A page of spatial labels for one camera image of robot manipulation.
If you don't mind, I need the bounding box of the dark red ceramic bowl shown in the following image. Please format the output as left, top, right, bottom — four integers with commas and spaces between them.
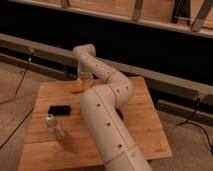
116, 109, 124, 121

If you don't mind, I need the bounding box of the orange pepper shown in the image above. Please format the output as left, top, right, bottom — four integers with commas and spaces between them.
71, 88, 87, 94

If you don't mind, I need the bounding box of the black cable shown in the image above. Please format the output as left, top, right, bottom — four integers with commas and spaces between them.
176, 97, 213, 155
0, 49, 36, 149

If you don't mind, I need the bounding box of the clear plastic bottle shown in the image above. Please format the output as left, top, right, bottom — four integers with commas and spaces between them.
45, 114, 65, 140

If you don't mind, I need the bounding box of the black rectangular box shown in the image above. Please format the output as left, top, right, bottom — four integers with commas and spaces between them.
48, 105, 71, 116

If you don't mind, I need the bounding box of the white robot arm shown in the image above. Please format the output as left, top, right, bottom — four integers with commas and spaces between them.
72, 44, 153, 171

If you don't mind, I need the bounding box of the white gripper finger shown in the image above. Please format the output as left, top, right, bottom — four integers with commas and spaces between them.
77, 80, 84, 90
85, 82, 93, 89

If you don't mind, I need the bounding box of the black cable left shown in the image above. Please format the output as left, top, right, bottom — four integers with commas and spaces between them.
0, 49, 36, 149

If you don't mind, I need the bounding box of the black cable right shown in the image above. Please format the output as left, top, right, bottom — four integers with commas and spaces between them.
176, 97, 213, 155

